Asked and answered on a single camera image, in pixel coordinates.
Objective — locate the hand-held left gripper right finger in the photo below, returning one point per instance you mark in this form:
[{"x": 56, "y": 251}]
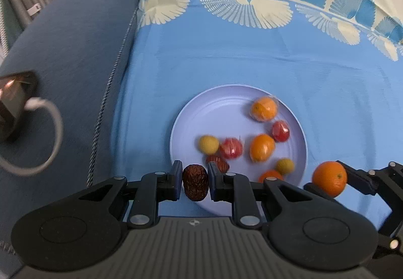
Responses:
[{"x": 212, "y": 182}]

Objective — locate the dark red date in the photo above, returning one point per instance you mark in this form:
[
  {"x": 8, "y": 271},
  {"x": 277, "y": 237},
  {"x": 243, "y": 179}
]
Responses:
[
  {"x": 195, "y": 183},
  {"x": 217, "y": 161}
]

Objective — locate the small red wrapped tomato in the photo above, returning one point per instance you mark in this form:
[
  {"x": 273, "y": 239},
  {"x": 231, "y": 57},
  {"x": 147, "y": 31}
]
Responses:
[{"x": 280, "y": 131}]

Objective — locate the dark blue padded bed edge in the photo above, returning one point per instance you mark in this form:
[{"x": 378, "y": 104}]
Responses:
[{"x": 78, "y": 30}]

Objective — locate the plastic orange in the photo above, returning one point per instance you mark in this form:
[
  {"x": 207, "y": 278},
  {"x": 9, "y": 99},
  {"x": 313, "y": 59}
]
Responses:
[
  {"x": 264, "y": 108},
  {"x": 262, "y": 147}
]

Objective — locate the large red tomato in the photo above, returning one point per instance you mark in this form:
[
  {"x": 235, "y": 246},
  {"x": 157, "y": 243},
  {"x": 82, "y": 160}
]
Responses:
[{"x": 231, "y": 148}]

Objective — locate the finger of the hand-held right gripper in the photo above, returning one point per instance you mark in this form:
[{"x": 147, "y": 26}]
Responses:
[
  {"x": 314, "y": 189},
  {"x": 359, "y": 178}
]

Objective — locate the bare orange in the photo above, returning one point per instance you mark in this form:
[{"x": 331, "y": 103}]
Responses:
[
  {"x": 269, "y": 175},
  {"x": 330, "y": 178}
]

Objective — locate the white curtain clip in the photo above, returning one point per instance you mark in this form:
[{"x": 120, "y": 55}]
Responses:
[{"x": 34, "y": 10}]

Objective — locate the black smartphone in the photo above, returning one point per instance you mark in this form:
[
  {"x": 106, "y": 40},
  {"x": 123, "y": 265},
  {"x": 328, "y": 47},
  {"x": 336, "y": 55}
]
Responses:
[{"x": 12, "y": 102}]

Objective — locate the light purple plate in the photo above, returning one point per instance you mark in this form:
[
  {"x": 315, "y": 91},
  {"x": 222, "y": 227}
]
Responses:
[{"x": 220, "y": 109}]

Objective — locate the small yellow-green fruit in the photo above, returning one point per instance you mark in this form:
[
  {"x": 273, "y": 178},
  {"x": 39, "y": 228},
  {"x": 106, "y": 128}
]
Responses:
[
  {"x": 285, "y": 166},
  {"x": 208, "y": 144}
]

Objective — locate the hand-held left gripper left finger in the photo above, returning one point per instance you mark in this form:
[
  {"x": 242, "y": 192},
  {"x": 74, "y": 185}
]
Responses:
[{"x": 178, "y": 180}]

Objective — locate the blue fan print bedsheet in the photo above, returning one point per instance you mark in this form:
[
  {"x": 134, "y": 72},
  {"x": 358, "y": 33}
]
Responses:
[{"x": 220, "y": 55}]

